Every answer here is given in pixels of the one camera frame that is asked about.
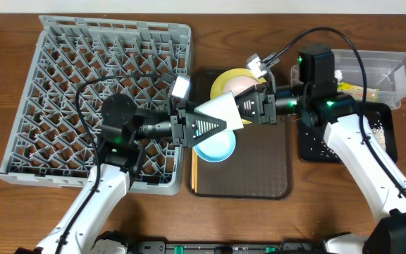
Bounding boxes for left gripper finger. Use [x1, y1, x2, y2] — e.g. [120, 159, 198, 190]
[185, 113, 227, 131]
[185, 128, 225, 147]

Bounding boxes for white pink bowl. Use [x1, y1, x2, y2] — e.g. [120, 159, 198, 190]
[223, 75, 258, 97]

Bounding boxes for white cup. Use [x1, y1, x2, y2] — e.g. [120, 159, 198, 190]
[195, 91, 244, 131]

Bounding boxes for white tissue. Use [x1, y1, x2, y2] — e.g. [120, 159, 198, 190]
[334, 70, 343, 82]

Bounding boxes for food scraps pile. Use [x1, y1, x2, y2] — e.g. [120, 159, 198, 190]
[371, 127, 386, 150]

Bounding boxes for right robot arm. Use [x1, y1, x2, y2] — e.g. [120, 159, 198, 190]
[235, 44, 406, 253]

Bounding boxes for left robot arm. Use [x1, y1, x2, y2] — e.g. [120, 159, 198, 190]
[31, 93, 243, 253]

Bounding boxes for black waste tray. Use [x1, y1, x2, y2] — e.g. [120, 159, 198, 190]
[297, 102, 398, 164]

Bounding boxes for grey dishwasher rack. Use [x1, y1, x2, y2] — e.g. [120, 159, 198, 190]
[0, 16, 193, 187]

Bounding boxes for wooden chopstick right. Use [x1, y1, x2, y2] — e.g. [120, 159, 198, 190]
[193, 157, 198, 192]

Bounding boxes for wooden chopstick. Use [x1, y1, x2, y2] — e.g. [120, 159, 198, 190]
[193, 157, 198, 192]
[190, 156, 195, 190]

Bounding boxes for blue bowl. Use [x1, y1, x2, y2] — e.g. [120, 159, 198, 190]
[193, 131, 236, 163]

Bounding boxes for yellow plate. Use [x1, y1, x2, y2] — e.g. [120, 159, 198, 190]
[210, 68, 266, 124]

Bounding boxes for wooden chopstick left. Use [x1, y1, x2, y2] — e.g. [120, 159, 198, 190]
[190, 156, 195, 190]

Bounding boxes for brown serving tray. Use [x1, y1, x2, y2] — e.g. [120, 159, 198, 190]
[185, 66, 293, 200]

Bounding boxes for clear plastic bin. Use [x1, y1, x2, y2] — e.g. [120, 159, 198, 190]
[290, 49, 406, 109]

